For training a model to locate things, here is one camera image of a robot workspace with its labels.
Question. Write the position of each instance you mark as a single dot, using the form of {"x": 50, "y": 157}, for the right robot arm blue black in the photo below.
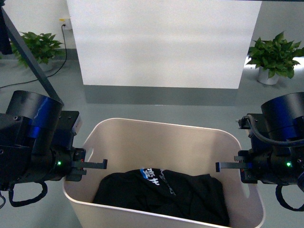
{"x": 277, "y": 143}

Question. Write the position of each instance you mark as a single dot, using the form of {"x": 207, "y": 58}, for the right potted green plant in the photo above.
{"x": 274, "y": 58}

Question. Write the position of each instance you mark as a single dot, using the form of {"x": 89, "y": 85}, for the grey clothes rack frame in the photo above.
{"x": 22, "y": 48}

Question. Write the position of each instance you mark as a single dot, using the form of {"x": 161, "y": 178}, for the white wall socket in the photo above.
{"x": 66, "y": 23}

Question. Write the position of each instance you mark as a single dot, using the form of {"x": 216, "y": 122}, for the black hanging garment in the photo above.
{"x": 5, "y": 47}

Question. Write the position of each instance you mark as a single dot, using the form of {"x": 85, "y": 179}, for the left robot arm blue black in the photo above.
{"x": 36, "y": 142}

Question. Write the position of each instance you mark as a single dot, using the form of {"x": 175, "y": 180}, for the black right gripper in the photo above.
{"x": 265, "y": 167}

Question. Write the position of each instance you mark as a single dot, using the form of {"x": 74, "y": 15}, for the black printed t-shirt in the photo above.
{"x": 166, "y": 192}

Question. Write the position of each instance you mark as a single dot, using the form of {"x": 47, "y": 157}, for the potted green plant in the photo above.
{"x": 274, "y": 58}
{"x": 44, "y": 48}

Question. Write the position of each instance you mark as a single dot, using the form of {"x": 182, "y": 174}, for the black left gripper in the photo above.
{"x": 70, "y": 164}

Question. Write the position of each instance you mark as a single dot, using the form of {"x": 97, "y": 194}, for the beige plastic laundry hamper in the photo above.
{"x": 133, "y": 144}

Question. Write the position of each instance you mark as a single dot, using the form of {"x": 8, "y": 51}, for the left potted green plant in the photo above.
{"x": 44, "y": 48}

